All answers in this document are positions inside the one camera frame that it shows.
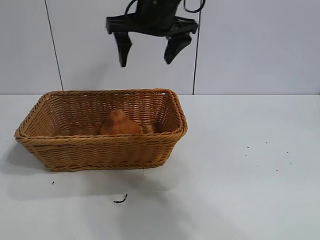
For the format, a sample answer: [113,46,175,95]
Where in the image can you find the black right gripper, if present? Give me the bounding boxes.
[105,0,199,68]

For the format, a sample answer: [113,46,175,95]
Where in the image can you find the brown woven wicker basket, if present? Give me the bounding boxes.
[14,87,188,172]

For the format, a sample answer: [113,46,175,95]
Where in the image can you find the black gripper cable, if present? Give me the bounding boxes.
[183,0,207,14]

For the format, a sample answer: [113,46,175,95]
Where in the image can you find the orange-brown bread loaf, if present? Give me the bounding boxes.
[98,109,143,136]

